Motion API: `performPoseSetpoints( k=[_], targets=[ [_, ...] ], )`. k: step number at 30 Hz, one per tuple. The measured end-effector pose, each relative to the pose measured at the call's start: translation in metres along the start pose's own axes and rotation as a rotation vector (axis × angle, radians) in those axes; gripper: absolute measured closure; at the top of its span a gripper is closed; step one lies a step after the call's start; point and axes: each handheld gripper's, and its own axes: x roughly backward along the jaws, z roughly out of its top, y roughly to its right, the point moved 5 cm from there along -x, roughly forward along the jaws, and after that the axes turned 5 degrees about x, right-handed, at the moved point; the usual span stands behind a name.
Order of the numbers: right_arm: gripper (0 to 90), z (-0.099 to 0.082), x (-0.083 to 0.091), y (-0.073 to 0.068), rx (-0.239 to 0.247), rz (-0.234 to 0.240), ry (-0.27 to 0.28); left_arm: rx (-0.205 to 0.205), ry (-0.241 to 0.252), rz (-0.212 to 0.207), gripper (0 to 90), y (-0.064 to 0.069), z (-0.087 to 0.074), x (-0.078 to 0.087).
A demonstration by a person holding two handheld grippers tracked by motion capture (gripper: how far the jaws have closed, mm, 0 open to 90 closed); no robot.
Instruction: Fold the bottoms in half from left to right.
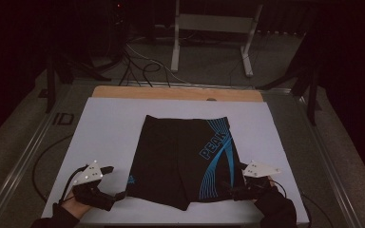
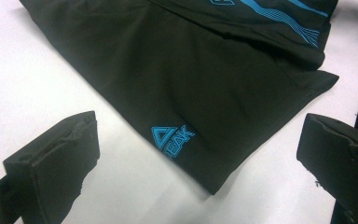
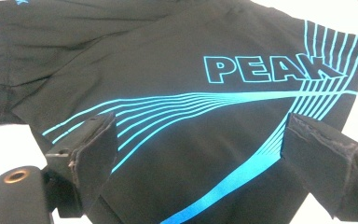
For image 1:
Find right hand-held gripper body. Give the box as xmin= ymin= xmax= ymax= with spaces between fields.
xmin=230 ymin=160 xmax=282 ymax=202

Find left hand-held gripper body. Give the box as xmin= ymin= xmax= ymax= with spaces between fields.
xmin=71 ymin=160 xmax=116 ymax=213

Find black shorts with blue stripes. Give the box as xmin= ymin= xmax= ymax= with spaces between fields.
xmin=125 ymin=114 xmax=247 ymax=212

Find person's right hand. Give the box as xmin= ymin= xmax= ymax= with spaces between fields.
xmin=250 ymin=178 xmax=279 ymax=203

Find person's left hand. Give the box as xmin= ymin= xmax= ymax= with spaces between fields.
xmin=61 ymin=190 xmax=93 ymax=220

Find black tripod stand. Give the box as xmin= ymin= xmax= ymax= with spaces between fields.
xmin=45 ymin=51 xmax=112 ymax=114
xmin=256 ymin=31 xmax=323 ymax=126

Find dark equipment tower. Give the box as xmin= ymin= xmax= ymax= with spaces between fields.
xmin=85 ymin=0 xmax=132 ymax=66

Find white metal stand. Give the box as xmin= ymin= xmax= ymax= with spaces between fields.
xmin=170 ymin=0 xmax=264 ymax=78

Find left hand-held gripper cable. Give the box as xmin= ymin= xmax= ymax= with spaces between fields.
xmin=58 ymin=164 xmax=90 ymax=204

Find hand-held gripper cable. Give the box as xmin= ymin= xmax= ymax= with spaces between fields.
xmin=58 ymin=164 xmax=90 ymax=204
xmin=271 ymin=179 xmax=288 ymax=200

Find right hand-held gripper cable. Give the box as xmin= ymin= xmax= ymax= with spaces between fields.
xmin=271 ymin=179 xmax=288 ymax=200

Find long black floor cable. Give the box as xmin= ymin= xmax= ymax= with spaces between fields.
xmin=31 ymin=134 xmax=74 ymax=203

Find metal floor rail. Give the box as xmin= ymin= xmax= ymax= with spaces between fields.
xmin=0 ymin=83 xmax=74 ymax=228
xmin=293 ymin=89 xmax=364 ymax=228

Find black floor cable loop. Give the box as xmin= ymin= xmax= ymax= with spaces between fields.
xmin=142 ymin=62 xmax=172 ymax=88

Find white floor cable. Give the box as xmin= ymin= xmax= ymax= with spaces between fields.
xmin=125 ymin=43 xmax=192 ymax=86

